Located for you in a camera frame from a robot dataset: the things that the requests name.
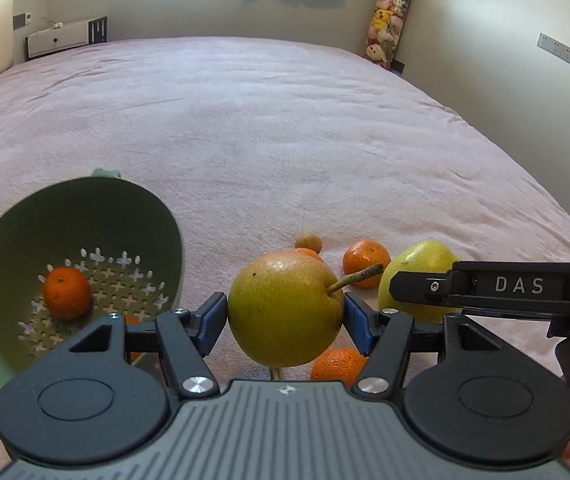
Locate white nightstand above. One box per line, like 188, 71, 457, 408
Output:
26, 19, 91, 60

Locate green colander bowl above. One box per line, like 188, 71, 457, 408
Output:
0, 169, 186, 393

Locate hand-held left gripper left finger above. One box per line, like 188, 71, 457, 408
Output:
65, 292, 229, 400

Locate small brown round fruit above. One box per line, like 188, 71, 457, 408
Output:
294, 231, 322, 255

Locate white wall socket strip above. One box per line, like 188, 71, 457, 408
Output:
536, 32, 570, 81

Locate russet yellow pear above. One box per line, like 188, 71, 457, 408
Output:
227, 251, 384, 368

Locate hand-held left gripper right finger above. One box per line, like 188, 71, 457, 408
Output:
342, 292, 506, 397

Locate smooth yellow-green pear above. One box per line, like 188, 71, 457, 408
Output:
377, 240, 460, 323

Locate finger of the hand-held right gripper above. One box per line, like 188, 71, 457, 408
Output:
389, 269, 466, 307

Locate dark binders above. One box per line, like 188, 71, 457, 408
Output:
86, 16, 108, 45

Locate hanging plush toy organizer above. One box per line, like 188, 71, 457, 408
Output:
365, 0, 418, 68

